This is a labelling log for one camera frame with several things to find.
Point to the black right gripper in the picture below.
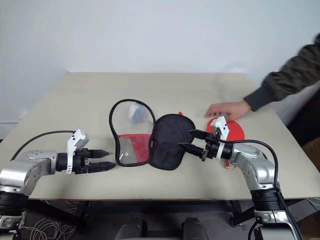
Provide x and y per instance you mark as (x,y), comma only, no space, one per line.
(211,150)

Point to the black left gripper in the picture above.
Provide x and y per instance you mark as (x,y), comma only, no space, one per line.
(81,160)

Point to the red black paddle case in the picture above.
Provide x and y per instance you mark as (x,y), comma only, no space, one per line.
(170,140)

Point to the red table tennis paddle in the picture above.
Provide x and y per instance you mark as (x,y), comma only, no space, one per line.
(236,130)

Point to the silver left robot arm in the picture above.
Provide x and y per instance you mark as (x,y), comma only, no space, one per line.
(15,172)

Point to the dark green sleeved forearm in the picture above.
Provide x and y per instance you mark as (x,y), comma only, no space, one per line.
(287,80)

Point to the person's bare hand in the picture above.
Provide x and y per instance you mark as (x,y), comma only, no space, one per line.
(227,108)

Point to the red zipper pull tab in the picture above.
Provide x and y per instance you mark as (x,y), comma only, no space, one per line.
(180,113)

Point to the black metal table leg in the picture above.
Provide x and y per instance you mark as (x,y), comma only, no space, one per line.
(240,212)
(62,212)

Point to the dark rounded shape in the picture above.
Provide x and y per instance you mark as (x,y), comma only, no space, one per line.
(130,232)
(193,230)

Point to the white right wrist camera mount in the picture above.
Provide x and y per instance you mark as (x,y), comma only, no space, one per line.
(221,123)

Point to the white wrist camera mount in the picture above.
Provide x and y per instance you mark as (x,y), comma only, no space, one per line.
(75,140)
(221,123)

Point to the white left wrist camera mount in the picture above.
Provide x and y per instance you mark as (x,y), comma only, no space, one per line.
(75,140)

